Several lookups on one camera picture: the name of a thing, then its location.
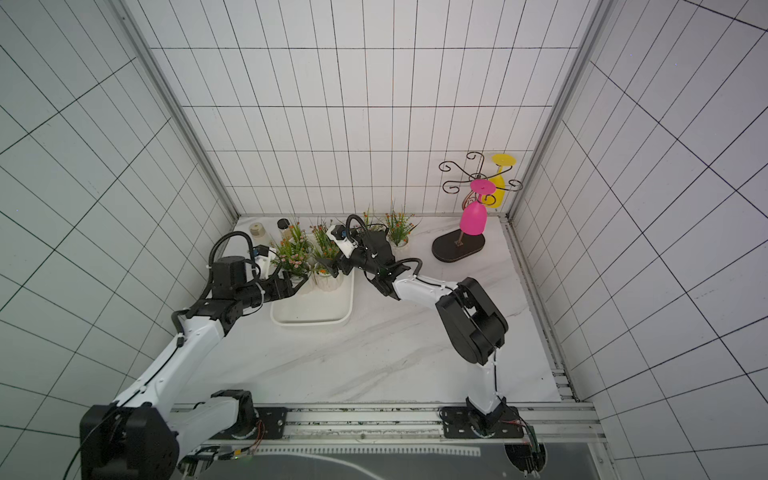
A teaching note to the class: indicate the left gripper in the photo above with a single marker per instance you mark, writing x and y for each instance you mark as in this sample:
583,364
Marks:
287,289

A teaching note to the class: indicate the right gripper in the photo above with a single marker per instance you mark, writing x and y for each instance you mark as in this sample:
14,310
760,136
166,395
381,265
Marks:
358,255

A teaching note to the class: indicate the potted gypsophila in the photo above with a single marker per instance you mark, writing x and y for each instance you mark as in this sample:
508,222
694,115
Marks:
323,245
325,278
400,225
294,256

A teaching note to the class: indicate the white storage tray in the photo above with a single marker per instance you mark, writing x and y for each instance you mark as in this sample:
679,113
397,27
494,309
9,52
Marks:
317,308

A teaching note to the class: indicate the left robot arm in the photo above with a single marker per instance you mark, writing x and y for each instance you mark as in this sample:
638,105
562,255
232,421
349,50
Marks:
137,435

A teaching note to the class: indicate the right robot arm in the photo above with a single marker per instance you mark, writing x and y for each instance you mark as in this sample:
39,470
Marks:
473,323

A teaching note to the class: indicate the beige cap white bottle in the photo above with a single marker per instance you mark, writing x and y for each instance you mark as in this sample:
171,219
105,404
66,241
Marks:
260,236

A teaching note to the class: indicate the black cap spice bottle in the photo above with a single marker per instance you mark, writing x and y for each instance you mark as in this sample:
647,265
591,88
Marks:
285,228

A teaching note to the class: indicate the magenta wine glass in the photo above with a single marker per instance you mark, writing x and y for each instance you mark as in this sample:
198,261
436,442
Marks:
474,216

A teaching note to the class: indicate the yellow wine glass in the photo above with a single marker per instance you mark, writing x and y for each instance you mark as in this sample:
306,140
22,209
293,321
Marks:
504,163

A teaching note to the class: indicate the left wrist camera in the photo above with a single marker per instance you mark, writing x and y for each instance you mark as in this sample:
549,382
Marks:
265,258

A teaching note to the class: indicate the black wire glass rack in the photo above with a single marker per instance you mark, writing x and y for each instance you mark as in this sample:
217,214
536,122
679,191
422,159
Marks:
454,245

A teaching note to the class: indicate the aluminium mounting rail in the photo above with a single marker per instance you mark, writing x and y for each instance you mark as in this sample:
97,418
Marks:
328,427

